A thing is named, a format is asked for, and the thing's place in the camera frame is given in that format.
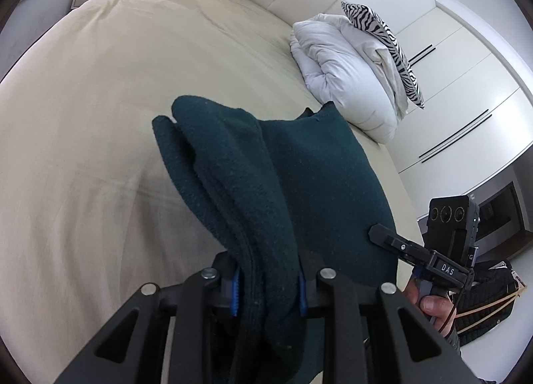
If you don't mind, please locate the white wardrobe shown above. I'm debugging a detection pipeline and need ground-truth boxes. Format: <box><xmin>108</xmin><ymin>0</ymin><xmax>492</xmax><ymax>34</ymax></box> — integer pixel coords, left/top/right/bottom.
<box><xmin>387</xmin><ymin>8</ymin><xmax>532</xmax><ymax>218</ymax></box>

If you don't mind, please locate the white folded duvet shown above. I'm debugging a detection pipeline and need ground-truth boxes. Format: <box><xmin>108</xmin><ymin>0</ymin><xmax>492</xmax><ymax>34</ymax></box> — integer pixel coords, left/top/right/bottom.
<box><xmin>290</xmin><ymin>13</ymin><xmax>408</xmax><ymax>144</ymax></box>

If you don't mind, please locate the person right hand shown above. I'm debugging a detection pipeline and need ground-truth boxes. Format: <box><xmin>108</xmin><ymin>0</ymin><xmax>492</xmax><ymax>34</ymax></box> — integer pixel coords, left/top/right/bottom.
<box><xmin>404</xmin><ymin>279</ymin><xmax>456</xmax><ymax>337</ymax></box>

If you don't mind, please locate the beige bed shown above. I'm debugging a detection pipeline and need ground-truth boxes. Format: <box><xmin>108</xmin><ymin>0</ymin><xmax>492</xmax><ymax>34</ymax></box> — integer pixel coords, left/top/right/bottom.
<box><xmin>0</xmin><ymin>0</ymin><xmax>411</xmax><ymax>384</ymax></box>

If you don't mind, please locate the zebra print pillow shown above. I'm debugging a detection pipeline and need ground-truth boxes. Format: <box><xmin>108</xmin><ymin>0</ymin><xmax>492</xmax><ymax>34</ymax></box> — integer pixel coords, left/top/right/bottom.
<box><xmin>340</xmin><ymin>0</ymin><xmax>426</xmax><ymax>110</ymax></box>

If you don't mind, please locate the black striped bag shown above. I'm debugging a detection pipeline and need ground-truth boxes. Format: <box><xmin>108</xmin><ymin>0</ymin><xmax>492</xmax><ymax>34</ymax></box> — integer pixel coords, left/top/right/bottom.
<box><xmin>454</xmin><ymin>259</ymin><xmax>527</xmax><ymax>347</ymax></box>

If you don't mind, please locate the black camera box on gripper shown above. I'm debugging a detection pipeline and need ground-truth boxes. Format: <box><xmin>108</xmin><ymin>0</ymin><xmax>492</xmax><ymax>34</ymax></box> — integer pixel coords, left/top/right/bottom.
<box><xmin>424</xmin><ymin>195</ymin><xmax>480</xmax><ymax>268</ymax></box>

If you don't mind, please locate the dark green sweater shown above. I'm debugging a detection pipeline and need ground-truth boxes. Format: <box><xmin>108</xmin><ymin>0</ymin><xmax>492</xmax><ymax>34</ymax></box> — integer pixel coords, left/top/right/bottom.
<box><xmin>153</xmin><ymin>96</ymin><xmax>397</xmax><ymax>383</ymax></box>

